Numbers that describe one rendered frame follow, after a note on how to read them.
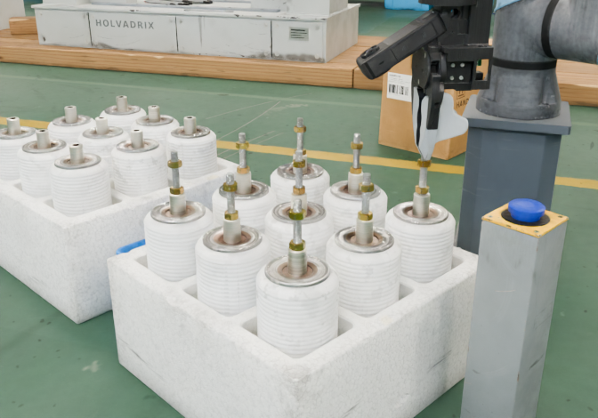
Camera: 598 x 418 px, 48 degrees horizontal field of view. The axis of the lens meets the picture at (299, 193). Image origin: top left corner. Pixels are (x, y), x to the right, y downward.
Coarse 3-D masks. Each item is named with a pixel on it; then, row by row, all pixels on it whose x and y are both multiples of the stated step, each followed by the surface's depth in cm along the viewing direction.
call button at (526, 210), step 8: (512, 200) 77; (520, 200) 76; (528, 200) 76; (512, 208) 75; (520, 208) 74; (528, 208) 74; (536, 208) 74; (544, 208) 75; (512, 216) 76; (520, 216) 74; (528, 216) 74; (536, 216) 74
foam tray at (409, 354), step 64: (128, 256) 96; (128, 320) 96; (192, 320) 82; (256, 320) 82; (384, 320) 81; (448, 320) 91; (192, 384) 87; (256, 384) 76; (320, 384) 73; (384, 384) 83; (448, 384) 96
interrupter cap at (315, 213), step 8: (280, 208) 94; (288, 208) 94; (312, 208) 94; (320, 208) 94; (272, 216) 92; (280, 216) 91; (288, 216) 91; (312, 216) 91; (320, 216) 91; (304, 224) 89
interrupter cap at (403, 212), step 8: (400, 208) 94; (408, 208) 94; (432, 208) 94; (440, 208) 94; (400, 216) 91; (408, 216) 91; (416, 216) 92; (432, 216) 91; (440, 216) 91; (416, 224) 89; (424, 224) 89; (432, 224) 89
